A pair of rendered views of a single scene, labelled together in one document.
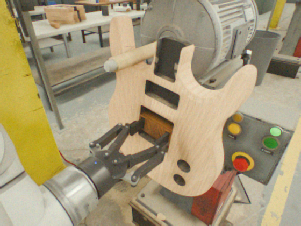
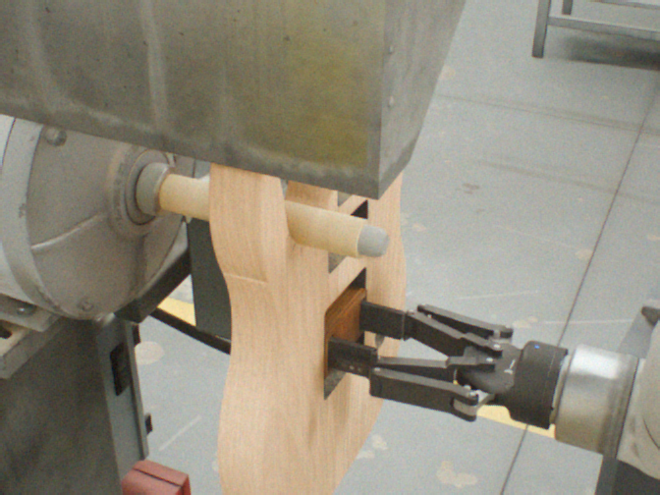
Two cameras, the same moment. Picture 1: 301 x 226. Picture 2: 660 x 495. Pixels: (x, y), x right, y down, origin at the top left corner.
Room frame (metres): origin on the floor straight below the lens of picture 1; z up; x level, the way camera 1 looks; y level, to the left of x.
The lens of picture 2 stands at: (0.60, 0.67, 1.65)
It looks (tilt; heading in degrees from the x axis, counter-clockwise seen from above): 33 degrees down; 255
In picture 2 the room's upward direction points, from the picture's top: straight up
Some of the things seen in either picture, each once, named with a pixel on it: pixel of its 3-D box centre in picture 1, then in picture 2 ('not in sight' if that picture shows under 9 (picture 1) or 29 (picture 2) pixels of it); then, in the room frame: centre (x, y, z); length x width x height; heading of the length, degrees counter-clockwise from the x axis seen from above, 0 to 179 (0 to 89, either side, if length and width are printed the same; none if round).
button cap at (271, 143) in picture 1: (271, 142); not in sight; (0.37, -0.29, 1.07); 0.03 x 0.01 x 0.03; 51
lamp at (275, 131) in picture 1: (275, 132); not in sight; (0.37, -0.29, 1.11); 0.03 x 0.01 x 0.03; 51
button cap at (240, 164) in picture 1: (241, 162); not in sight; (0.39, -0.25, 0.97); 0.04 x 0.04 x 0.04; 51
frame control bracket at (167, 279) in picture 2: not in sight; (171, 263); (0.55, -0.27, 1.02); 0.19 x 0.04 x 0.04; 51
